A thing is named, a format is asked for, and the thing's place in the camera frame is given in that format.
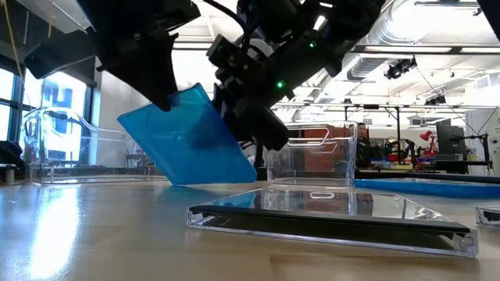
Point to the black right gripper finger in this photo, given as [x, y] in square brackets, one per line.
[261, 125]

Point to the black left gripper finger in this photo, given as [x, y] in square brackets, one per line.
[148, 66]

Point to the blue jewel case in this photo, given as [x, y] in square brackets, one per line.
[429, 189]
[187, 148]

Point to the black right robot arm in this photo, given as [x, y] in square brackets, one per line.
[304, 66]

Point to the black background robot arm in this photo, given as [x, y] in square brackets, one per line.
[410, 152]

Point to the black vertical pole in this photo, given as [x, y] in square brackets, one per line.
[258, 164]

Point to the person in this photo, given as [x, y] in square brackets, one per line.
[365, 152]

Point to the large window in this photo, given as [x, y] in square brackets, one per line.
[8, 89]

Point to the white ceiling light strip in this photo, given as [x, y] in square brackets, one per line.
[480, 50]
[406, 49]

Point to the red desk lamp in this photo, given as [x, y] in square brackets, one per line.
[426, 135]

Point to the black computer monitor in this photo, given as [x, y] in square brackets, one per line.
[449, 140]

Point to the black workbench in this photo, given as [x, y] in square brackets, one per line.
[461, 167]

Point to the orange wall panel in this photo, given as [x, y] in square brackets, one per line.
[340, 156]

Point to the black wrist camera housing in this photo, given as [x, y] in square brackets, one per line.
[58, 56]

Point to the black metal workstation frame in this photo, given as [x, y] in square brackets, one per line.
[398, 132]

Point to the black ceiling camera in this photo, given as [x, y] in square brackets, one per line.
[398, 69]

